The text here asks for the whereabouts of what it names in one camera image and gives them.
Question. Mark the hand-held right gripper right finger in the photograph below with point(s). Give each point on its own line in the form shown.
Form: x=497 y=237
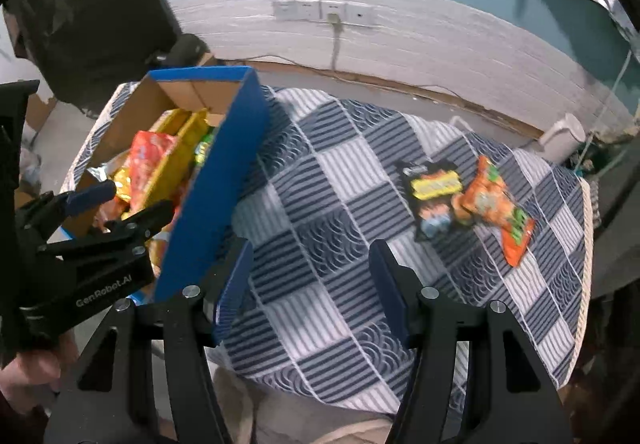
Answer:
x=387 y=284

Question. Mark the red orange chips bag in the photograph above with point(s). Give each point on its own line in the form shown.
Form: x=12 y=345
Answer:
x=152 y=169

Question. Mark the blue cardboard box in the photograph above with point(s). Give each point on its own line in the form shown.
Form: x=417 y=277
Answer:
x=220 y=164

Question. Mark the dark bulky object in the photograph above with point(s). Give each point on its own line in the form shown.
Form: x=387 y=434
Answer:
x=95 y=4

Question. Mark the long yellow cracker packet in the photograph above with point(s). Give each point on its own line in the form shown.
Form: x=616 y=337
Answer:
x=192 y=144

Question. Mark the white wall socket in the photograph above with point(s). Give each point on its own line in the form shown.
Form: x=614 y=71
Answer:
x=360 y=14
x=295 y=10
x=332 y=10

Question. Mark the person's left hand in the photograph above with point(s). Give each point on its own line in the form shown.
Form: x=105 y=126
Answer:
x=35 y=374

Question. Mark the black snack packet yellow label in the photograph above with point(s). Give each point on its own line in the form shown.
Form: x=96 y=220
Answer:
x=432 y=194

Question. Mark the white cup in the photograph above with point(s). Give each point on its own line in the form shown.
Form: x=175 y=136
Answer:
x=562 y=137

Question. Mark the blue white patterned tablecloth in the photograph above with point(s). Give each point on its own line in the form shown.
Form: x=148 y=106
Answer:
x=325 y=224

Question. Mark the orange green snack bag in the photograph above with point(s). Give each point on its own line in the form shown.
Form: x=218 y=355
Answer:
x=492 y=209

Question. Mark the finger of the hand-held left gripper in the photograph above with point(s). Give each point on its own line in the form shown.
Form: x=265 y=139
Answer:
x=85 y=196
x=132 y=228

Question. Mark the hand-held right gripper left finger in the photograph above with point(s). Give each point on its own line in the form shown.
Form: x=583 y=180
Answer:
x=232 y=289

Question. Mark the beige cloth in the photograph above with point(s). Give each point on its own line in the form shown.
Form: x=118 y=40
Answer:
x=300 y=419

